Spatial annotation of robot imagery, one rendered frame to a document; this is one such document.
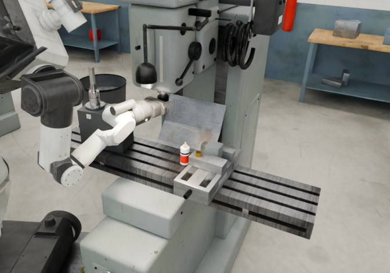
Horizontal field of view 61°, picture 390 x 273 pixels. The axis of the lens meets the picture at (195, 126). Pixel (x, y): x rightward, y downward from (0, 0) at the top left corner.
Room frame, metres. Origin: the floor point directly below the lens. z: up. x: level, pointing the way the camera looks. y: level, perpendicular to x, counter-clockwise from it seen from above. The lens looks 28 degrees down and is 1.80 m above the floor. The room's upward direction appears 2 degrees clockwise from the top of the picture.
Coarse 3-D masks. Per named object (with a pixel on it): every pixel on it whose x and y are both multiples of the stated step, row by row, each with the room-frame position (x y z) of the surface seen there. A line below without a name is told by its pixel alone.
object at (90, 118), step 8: (88, 104) 1.41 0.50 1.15; (104, 104) 1.42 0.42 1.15; (112, 104) 1.42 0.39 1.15; (80, 112) 1.36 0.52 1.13; (88, 112) 1.35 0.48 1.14; (96, 112) 1.35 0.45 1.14; (80, 120) 1.36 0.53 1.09; (88, 120) 1.35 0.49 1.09; (96, 120) 1.34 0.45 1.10; (80, 128) 1.37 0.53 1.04; (88, 128) 1.35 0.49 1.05; (96, 128) 1.34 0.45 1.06; (104, 128) 1.33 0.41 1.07; (112, 128) 1.32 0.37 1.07; (88, 136) 1.36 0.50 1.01; (128, 136) 1.37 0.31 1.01; (120, 144) 1.31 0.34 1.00; (128, 144) 1.37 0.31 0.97; (120, 152) 1.31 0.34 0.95
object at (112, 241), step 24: (192, 216) 1.21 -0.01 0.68; (96, 240) 0.97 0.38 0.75; (120, 240) 0.97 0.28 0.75; (144, 240) 0.98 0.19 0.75; (168, 240) 1.00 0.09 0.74; (192, 240) 1.22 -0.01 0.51; (96, 264) 0.92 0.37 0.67; (120, 264) 0.88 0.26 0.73; (144, 264) 0.86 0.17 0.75; (168, 264) 0.99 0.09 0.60; (192, 264) 1.24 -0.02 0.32
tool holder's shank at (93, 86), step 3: (90, 66) 1.42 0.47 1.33; (90, 69) 1.40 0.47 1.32; (93, 69) 1.41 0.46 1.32; (90, 72) 1.40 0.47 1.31; (93, 72) 1.40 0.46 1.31; (90, 75) 1.40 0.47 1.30; (93, 75) 1.40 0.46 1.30; (90, 78) 1.40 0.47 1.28; (93, 78) 1.40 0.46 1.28; (90, 81) 1.40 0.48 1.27; (93, 81) 1.40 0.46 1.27; (90, 84) 1.40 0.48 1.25; (93, 84) 1.40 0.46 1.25; (90, 87) 1.40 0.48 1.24; (93, 87) 1.40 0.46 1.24; (96, 87) 1.41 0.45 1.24; (93, 90) 1.40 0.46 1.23
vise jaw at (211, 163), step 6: (192, 156) 1.14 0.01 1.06; (204, 156) 1.14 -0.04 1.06; (210, 156) 1.15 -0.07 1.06; (192, 162) 1.13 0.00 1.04; (198, 162) 1.12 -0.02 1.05; (204, 162) 1.11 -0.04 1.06; (210, 162) 1.10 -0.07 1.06; (216, 162) 1.11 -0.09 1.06; (222, 162) 1.11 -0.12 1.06; (204, 168) 1.11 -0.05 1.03; (210, 168) 1.10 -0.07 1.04; (216, 168) 1.08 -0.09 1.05; (222, 168) 1.08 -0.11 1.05
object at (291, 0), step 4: (288, 0) 5.09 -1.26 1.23; (292, 0) 5.07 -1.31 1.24; (296, 0) 5.09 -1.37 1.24; (288, 4) 5.09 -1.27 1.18; (292, 4) 5.07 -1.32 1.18; (296, 4) 5.11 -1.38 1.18; (288, 8) 5.08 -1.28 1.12; (292, 8) 5.07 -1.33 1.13; (284, 12) 5.14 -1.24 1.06; (288, 12) 5.08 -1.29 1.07; (292, 12) 5.07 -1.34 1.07; (284, 16) 5.12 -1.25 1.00; (288, 16) 5.07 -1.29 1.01; (292, 16) 5.08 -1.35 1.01; (284, 20) 5.11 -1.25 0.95; (288, 20) 5.07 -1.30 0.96; (292, 20) 5.09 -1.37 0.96; (284, 24) 5.10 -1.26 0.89; (288, 24) 5.07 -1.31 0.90; (292, 24) 5.11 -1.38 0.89; (284, 28) 5.09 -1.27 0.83; (288, 28) 5.07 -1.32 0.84
